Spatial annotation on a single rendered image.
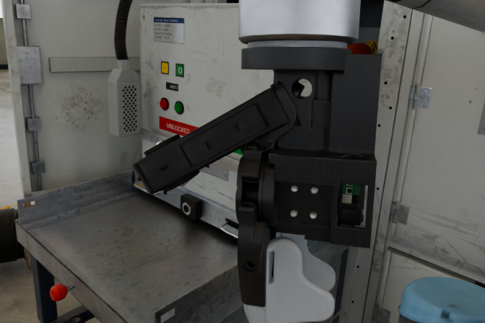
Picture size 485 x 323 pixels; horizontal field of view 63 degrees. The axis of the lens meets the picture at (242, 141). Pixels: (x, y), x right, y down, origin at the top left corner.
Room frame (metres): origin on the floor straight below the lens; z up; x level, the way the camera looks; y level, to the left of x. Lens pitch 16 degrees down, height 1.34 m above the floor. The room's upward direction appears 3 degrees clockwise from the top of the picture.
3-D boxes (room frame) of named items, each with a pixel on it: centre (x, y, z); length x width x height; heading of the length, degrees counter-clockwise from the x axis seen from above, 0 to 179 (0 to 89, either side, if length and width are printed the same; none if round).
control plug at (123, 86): (1.03, 0.31, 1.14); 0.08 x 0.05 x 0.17; 139
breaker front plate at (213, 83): (0.94, 0.11, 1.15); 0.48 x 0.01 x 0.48; 49
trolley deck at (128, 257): (0.95, 0.11, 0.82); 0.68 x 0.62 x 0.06; 139
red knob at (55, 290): (0.68, 0.35, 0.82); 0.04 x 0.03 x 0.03; 139
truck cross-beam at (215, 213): (0.96, 0.10, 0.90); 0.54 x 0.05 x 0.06; 49
